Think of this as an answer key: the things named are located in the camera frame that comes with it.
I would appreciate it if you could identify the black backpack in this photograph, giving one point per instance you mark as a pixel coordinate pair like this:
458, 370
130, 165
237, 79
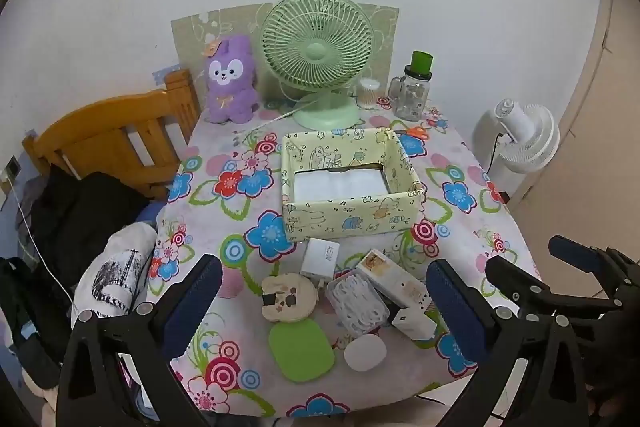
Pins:
25, 322

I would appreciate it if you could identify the cotton swab container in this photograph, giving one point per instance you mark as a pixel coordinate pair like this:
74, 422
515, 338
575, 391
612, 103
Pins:
368, 93

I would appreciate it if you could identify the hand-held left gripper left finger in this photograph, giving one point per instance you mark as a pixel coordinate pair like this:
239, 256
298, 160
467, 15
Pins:
192, 302

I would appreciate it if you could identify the large white charger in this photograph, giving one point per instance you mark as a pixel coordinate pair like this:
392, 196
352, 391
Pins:
320, 257

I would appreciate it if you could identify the white rounded puck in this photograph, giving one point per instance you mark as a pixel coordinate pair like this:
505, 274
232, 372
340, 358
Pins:
365, 353

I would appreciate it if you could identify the purple plush bunny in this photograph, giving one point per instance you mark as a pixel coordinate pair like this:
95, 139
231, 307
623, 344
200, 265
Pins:
230, 72

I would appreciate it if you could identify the white folded cloth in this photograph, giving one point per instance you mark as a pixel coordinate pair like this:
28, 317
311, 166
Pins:
340, 184

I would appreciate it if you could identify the black clothing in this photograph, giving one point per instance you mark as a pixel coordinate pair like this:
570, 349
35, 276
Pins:
80, 212

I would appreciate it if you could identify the green rounded square pad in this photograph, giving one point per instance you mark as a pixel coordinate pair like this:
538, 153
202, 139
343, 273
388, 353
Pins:
300, 352

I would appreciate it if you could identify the small white charger cube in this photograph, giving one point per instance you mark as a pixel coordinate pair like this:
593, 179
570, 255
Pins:
415, 324

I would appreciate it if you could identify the long white box orange label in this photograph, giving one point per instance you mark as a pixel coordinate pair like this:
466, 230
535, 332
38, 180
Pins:
395, 282

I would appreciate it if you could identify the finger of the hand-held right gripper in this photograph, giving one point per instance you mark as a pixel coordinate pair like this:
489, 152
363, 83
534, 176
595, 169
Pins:
575, 252
520, 287

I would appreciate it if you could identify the small black box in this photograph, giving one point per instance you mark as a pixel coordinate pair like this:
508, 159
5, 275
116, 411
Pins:
505, 197

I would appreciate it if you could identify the yellow cartoon print storage box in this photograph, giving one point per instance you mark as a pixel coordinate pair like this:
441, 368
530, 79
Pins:
345, 219

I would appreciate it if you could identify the glass jar with green lid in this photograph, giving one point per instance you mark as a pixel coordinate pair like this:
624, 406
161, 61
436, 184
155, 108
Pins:
412, 97

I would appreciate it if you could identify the green desk fan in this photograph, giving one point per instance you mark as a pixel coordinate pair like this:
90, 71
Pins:
316, 52

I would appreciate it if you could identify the beige bear-shaped case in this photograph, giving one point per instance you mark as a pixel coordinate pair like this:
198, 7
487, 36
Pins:
287, 299

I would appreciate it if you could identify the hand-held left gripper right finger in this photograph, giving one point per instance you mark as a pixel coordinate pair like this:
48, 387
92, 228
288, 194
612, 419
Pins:
457, 312

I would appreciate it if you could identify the beige door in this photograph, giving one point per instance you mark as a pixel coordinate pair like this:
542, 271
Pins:
590, 107

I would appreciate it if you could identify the beige cartoon print cardboard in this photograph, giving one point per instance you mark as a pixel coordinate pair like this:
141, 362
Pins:
200, 32

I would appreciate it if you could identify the floral tablecloth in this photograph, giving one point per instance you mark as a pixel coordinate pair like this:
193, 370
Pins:
450, 197

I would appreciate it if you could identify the wall socket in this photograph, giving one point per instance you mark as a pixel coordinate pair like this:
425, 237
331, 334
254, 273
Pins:
12, 167

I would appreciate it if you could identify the white floor fan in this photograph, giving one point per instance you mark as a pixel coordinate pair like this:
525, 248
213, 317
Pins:
530, 132

